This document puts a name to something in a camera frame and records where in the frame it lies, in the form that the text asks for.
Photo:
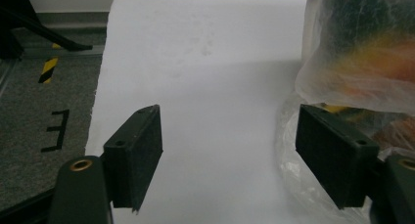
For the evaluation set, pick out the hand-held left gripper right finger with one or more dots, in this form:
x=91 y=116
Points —
x=332 y=152

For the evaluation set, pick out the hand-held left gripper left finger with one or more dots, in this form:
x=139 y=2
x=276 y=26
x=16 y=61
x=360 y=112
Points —
x=133 y=158

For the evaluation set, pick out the clear printed plastic bag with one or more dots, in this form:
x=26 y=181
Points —
x=342 y=70

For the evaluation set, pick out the black tape floor marking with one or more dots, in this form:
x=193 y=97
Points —
x=60 y=129

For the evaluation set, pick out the yellow black striped floor tape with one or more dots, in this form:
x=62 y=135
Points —
x=48 y=69

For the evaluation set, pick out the black metal stand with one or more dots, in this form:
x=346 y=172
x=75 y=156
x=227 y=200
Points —
x=19 y=18

